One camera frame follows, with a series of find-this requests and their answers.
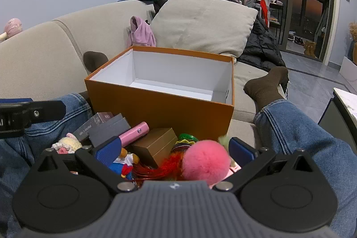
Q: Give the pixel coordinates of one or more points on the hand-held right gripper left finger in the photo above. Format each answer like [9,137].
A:
[107,148]

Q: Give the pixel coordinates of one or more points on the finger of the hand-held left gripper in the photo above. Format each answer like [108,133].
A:
[41,112]
[16,100]

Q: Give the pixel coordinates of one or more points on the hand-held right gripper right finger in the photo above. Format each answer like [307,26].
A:
[242,150]

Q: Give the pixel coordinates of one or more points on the bear doll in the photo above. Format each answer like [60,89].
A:
[124,165]

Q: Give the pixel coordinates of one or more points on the pink pompom with green tuft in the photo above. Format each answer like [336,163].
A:
[205,161]

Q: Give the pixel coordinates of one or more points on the crocheted pink white pig doll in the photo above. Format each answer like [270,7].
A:
[68,143]

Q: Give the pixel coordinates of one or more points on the red feather toy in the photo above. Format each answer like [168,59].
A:
[164,167]

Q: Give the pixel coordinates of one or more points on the orange cardboard box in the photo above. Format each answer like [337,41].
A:
[156,107]

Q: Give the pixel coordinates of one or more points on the grey box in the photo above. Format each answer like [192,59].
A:
[111,129]

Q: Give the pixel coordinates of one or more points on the person's left jeans leg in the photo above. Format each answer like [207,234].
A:
[55,129]

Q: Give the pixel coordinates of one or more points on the person's jeans leg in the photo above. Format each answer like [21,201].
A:
[306,143]
[55,129]

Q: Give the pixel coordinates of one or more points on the dark card box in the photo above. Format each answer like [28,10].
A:
[89,128]

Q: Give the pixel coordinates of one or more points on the pink cylinder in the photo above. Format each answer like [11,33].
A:
[134,133]

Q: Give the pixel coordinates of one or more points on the beige sofa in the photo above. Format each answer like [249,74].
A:
[41,59]

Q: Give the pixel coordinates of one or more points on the small brown box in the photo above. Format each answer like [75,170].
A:
[156,148]

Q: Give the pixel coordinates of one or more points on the green yellow round toy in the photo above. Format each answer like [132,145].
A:
[187,138]

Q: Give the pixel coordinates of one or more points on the person's right jeans leg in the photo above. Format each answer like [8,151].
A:
[306,143]

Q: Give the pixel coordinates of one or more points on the person's right socked foot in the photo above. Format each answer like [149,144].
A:
[265,87]

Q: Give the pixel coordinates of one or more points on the person's socked foot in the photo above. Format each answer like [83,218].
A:
[93,59]
[265,87]

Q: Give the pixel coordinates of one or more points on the person's left socked foot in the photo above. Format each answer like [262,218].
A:
[93,59]

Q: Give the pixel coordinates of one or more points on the pink plush toy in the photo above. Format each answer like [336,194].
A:
[12,26]

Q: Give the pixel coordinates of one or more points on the black puffer jacket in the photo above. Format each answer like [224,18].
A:
[262,45]

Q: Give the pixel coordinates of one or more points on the white marble table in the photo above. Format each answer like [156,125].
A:
[345,104]

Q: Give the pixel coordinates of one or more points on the purple cloth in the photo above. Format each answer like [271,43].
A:
[140,31]

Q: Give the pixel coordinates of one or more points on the brown boots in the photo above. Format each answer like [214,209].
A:
[310,47]

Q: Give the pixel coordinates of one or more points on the black shelf rack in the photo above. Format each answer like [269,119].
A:
[277,23]

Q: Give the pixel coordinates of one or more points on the white board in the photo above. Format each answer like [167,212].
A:
[348,70]

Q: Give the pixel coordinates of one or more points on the beige cushion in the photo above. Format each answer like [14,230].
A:
[200,20]

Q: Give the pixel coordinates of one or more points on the red cloth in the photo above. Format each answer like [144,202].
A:
[264,12]

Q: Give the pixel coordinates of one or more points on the glass balcony door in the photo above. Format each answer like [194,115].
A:
[290,3]

